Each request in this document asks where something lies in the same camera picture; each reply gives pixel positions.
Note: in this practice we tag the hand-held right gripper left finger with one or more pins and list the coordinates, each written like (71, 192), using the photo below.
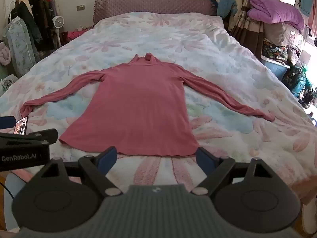
(110, 157)

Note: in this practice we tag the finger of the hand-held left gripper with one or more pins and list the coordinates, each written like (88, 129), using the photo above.
(37, 136)
(6, 122)

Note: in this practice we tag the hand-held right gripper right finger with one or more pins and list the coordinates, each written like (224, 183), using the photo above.
(205, 159)

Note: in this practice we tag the pink turtleneck shirt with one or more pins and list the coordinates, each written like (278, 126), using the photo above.
(138, 99)

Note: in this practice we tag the clothes rack with dark coats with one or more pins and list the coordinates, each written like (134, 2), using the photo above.
(37, 17)

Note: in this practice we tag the smartphone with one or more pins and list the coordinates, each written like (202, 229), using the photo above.
(21, 126)

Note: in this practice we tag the white plastic bag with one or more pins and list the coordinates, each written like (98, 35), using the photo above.
(8, 83)

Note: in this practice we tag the pink knitted cloth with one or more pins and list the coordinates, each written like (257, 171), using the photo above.
(4, 53)

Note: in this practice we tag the light blue quilted storage bag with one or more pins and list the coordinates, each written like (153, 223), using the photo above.
(21, 47)

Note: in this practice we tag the magenta cloth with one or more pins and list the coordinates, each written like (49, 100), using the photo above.
(75, 34)

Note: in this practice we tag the blue plastic storage bin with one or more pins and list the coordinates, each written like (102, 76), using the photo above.
(275, 69)

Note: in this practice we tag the white standing fan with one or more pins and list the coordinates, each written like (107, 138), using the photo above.
(58, 21)

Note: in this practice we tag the teal backpack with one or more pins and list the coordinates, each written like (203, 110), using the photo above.
(297, 81)

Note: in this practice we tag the floral fleece blanket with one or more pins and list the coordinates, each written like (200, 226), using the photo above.
(173, 37)

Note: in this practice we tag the colourful floral bag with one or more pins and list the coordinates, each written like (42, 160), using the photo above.
(275, 50)

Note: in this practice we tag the brown striped curtain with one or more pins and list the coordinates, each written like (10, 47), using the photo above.
(247, 29)

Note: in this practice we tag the grey cushion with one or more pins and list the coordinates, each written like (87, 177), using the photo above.
(277, 33)

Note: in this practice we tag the blue plush clothing pile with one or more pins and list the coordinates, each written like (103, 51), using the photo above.
(225, 5)

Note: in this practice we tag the pink padded headboard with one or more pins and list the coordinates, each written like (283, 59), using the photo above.
(153, 2)

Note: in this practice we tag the purple folded duvet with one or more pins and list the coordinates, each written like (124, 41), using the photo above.
(272, 10)

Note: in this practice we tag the hanging teal cloth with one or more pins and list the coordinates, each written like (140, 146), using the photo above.
(305, 1)

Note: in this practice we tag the wall outlet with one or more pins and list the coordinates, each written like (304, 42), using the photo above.
(80, 7)

